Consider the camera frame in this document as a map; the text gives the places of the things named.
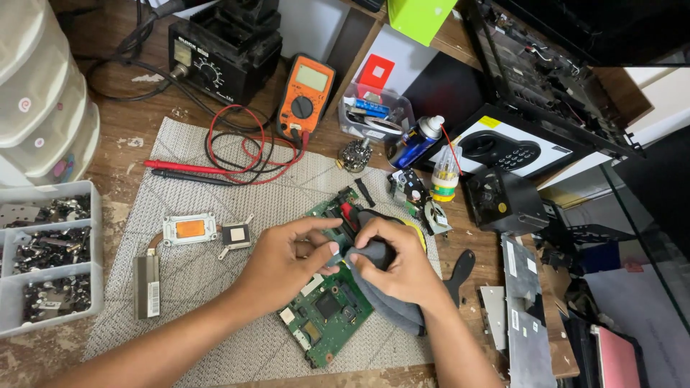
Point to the person's left hand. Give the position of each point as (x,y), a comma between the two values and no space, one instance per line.
(275,264)

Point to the person's right hand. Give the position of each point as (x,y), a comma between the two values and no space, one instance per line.
(401,267)

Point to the grey cleaning cloth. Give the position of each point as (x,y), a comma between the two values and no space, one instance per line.
(385,291)

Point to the grey woven work mat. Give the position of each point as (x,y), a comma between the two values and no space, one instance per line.
(259,253)

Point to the small laptop cooling fan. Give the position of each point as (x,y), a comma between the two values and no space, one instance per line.
(436,217)

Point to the green circuit board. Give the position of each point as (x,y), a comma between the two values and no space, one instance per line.
(330,302)

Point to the small drive mechanism part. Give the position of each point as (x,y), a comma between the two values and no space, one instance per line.
(408,189)

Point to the small black plastic strip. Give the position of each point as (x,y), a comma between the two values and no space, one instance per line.
(365,192)

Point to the copper heatsink assembly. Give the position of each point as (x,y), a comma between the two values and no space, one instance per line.
(186,242)

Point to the silver metal plate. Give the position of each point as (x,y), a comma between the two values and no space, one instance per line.
(493,315)

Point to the black multimeter probe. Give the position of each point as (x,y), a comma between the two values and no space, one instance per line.
(191,177)

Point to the black cube-shaped fan housing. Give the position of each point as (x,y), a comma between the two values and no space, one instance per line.
(504,200)

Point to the blue spray can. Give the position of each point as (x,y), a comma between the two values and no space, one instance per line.
(414,142)

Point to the silver metal drive caddy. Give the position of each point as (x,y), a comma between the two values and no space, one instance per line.
(525,312)

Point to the red multimeter probe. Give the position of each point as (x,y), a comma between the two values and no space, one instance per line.
(183,167)

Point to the white box with keypad picture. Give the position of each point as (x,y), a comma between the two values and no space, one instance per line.
(498,144)

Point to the clear plastic parts tub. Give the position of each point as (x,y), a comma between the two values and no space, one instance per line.
(375,112)

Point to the orange digital multimeter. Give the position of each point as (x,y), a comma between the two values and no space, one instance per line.
(305,96)

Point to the red square card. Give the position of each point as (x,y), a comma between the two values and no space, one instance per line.
(376,71)

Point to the black soldering station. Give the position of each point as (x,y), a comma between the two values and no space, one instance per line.
(225,51)

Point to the clear compartment box of screws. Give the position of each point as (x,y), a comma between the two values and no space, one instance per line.
(49,257)

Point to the pink laptop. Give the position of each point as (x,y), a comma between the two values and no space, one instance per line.
(617,358)

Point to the black laptop chassis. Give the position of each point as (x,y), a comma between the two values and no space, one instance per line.
(544,81)

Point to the green box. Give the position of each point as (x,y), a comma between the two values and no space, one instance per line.
(419,19)

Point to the translucent plastic drawer tower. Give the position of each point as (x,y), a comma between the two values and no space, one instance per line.
(43,91)

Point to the black plastic bracket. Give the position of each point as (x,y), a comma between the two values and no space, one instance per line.
(458,274)

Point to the black rotary switch part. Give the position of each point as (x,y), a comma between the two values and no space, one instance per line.
(355,154)

